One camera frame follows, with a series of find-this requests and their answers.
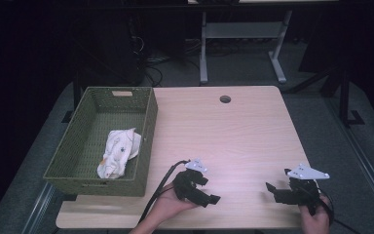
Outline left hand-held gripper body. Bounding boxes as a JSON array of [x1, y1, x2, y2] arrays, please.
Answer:
[[173, 158, 208, 201]]

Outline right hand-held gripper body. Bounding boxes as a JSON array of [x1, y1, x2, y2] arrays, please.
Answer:
[[286, 163, 331, 216]]

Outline white printed cloth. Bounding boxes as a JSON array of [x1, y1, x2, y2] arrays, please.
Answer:
[[95, 127, 143, 180]]

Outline green woven basket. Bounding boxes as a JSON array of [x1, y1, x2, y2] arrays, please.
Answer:
[[43, 86, 160, 198]]

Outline person's left hand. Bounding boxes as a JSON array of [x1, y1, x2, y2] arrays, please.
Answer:
[[147, 182, 200, 227]]

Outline person's right hand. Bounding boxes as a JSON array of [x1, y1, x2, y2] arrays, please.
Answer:
[[298, 195, 333, 234]]

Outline black metal stand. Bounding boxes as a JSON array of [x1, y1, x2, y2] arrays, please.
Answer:
[[336, 66, 366, 129]]

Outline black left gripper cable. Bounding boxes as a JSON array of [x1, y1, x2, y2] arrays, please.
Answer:
[[137, 159, 191, 226]]

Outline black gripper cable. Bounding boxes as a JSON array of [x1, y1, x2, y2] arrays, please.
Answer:
[[137, 159, 191, 226], [316, 188, 362, 234]]

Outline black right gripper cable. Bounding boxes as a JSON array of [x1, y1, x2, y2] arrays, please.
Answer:
[[316, 188, 362, 234]]

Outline aluminium floor rail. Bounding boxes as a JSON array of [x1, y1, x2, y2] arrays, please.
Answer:
[[21, 182, 56, 234], [323, 97, 374, 226]]

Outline black floor cables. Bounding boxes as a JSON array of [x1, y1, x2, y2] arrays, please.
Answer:
[[128, 19, 203, 88]]

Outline white metal desk frame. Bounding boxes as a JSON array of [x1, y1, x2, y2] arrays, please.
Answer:
[[199, 9, 294, 85]]

